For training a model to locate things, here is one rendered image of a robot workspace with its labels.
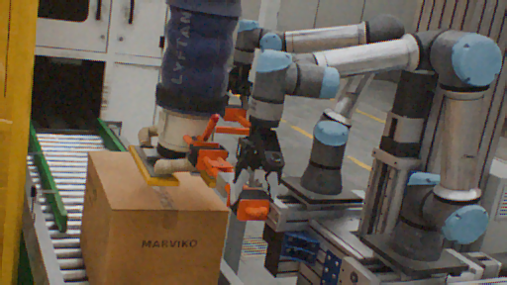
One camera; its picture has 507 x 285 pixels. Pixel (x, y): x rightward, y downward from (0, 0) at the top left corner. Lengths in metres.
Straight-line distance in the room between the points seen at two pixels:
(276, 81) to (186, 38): 0.55
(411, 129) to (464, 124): 0.43
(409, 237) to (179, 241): 0.76
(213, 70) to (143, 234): 0.59
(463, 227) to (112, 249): 1.08
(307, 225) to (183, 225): 0.43
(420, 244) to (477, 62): 0.55
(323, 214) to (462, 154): 0.73
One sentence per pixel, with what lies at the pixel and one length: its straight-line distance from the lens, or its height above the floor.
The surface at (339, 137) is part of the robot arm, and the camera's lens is 2.15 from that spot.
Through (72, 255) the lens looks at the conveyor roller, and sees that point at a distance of 2.64.
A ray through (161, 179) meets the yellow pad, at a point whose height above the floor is 1.10.
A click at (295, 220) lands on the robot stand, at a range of 2.18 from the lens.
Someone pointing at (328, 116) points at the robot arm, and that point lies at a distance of 2.29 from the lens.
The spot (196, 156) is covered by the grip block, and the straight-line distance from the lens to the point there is 1.75.
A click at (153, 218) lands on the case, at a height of 0.92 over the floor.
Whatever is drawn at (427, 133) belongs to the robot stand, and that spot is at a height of 1.34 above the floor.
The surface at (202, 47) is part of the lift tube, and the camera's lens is 1.85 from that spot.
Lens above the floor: 1.73
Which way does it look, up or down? 15 degrees down
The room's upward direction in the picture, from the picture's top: 10 degrees clockwise
